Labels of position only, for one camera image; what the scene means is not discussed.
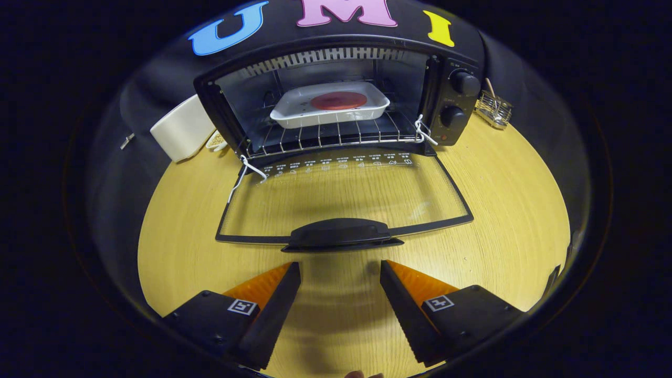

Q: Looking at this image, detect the white string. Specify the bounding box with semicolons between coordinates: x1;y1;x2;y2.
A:
227;155;268;204
414;114;439;146

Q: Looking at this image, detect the black oven knob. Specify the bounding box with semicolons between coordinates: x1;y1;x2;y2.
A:
440;105;467;128
450;70;481;97

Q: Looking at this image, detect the dark grey object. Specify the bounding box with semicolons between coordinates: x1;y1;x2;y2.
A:
543;264;561;297

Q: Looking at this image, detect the white rectangular dish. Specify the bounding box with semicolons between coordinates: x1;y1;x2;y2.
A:
270;80;391;130

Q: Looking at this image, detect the glass toaster oven door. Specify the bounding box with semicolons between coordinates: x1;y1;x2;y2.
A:
215;152;475;254

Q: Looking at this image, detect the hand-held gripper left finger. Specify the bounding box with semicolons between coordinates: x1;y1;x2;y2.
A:
162;261;302;371

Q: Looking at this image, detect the wire oven rack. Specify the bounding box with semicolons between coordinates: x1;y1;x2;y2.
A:
243;108;426;160

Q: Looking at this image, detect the round pink meat slice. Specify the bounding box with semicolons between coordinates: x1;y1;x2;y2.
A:
311;91;368;111

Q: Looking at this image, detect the white slot toaster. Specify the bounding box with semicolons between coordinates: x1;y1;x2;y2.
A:
150;93;217;163

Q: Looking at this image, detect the black toaster oven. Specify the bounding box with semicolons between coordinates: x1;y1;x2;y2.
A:
193;36;485;254

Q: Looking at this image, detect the metal wire basket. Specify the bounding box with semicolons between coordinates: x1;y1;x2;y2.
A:
474;89;513;130

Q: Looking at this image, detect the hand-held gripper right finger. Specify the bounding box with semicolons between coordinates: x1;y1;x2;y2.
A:
379;259;526;368

